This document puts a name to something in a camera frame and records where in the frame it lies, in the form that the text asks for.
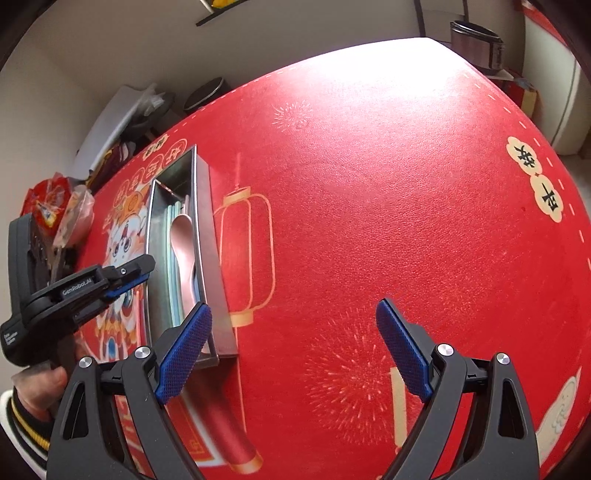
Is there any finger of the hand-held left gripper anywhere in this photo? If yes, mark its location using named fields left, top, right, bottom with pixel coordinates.
left=104, top=271, right=153, bottom=302
left=98, top=256, right=158, bottom=284

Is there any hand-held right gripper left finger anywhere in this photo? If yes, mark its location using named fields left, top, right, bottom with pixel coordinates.
left=48, top=301, right=214, bottom=480

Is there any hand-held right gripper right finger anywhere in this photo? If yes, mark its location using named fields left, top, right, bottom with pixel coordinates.
left=375, top=298, right=541, bottom=480

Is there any pink plastic spoon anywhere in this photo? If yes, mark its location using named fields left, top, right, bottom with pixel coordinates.
left=170, top=213, right=204, bottom=320

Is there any stainless steel cutlery tray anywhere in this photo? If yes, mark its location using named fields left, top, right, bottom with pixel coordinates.
left=145, top=144, right=239, bottom=370

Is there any person's left forearm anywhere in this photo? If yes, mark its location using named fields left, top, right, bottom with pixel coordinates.
left=0, top=388, right=54, bottom=472

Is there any person's left hand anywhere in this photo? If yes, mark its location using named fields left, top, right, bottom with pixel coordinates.
left=11, top=362, right=71, bottom=421

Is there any bowl covered with plastic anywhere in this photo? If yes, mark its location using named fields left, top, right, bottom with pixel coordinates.
left=51, top=185, right=96, bottom=253

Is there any red snack bag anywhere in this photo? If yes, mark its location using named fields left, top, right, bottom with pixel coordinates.
left=21, top=173, right=77, bottom=230

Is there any red printed table mat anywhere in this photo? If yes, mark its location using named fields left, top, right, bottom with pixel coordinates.
left=69, top=37, right=591, bottom=480

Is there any white rolled sheet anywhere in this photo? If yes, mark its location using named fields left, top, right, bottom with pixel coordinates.
left=74, top=83, right=160, bottom=172

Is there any red cardboard box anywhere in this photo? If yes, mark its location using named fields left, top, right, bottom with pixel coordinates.
left=501, top=69, right=542, bottom=119

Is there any silver rice cooker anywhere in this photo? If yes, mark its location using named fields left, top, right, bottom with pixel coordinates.
left=449, top=19, right=505, bottom=73

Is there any cream refrigerator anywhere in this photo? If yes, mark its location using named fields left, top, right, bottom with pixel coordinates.
left=522, top=0, right=591, bottom=156

